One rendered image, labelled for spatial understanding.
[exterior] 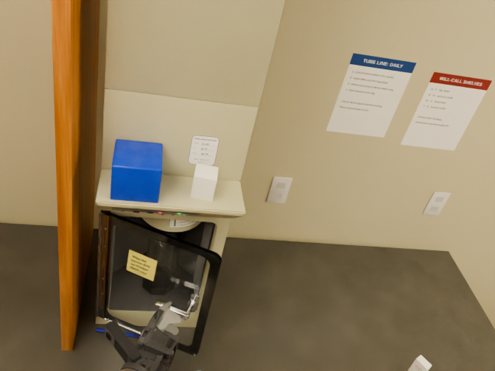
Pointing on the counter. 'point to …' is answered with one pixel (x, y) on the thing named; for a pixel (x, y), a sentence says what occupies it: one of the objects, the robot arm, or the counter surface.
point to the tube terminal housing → (178, 140)
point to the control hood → (180, 198)
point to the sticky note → (141, 265)
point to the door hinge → (103, 213)
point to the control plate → (155, 211)
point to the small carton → (204, 182)
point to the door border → (102, 264)
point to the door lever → (180, 309)
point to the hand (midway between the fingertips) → (165, 308)
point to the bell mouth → (171, 224)
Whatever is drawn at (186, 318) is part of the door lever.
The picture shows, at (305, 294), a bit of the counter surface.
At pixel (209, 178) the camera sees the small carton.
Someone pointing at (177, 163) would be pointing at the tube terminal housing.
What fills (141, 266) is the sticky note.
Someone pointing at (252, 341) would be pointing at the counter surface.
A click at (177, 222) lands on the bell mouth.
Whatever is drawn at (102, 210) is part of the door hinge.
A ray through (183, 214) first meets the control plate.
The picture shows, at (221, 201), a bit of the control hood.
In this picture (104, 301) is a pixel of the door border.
